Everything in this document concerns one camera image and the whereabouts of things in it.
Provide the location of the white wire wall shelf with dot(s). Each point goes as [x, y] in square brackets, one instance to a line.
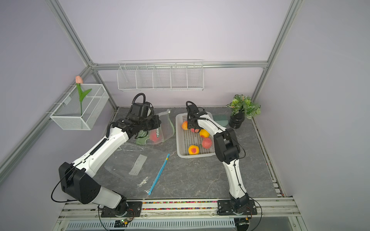
[171, 74]

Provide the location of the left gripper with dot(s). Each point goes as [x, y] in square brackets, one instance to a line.
[157, 122]

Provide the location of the orange-red peach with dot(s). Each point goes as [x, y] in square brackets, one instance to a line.
[185, 125]

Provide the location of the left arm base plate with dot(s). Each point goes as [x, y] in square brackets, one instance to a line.
[128, 209]

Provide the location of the red peach front right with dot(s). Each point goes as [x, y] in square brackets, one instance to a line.
[207, 143]

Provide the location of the pink artificial tulip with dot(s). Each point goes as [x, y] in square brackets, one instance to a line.
[82, 94]

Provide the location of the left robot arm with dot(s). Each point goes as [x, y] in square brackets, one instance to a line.
[77, 178]

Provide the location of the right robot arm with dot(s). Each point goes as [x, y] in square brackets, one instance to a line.
[227, 150]

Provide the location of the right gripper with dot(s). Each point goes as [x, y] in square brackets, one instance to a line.
[190, 124]

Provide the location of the green printed zip-top bag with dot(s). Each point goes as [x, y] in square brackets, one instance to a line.
[166, 127]

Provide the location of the green dustpan scoop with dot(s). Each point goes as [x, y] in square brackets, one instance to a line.
[222, 120]

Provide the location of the yellow-red peach front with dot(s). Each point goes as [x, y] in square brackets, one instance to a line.
[193, 150]

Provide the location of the clear blue-zipper bag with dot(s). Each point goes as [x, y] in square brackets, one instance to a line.
[138, 167]

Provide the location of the yellow peach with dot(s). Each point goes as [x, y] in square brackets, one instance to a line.
[204, 134]

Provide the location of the potted green plant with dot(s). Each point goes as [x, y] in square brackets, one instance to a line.
[242, 107]

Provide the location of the white plastic basket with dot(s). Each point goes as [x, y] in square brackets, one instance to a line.
[184, 139]

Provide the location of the pink peach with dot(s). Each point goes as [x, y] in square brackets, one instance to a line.
[194, 130]
[155, 136]

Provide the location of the white mesh wall basket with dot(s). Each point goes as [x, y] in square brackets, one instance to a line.
[67, 114]

